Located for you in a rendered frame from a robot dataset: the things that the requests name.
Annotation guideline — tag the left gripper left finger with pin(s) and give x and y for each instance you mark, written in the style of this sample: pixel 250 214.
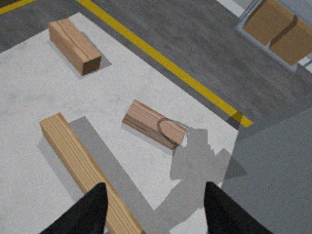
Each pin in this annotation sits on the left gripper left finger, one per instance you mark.
pixel 86 216

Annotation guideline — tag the grey panel wall with slot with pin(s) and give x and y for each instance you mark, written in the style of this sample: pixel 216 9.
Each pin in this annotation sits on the grey panel wall with slot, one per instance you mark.
pixel 270 170

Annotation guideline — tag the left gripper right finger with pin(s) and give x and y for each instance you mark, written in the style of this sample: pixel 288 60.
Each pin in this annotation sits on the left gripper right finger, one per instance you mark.
pixel 225 216

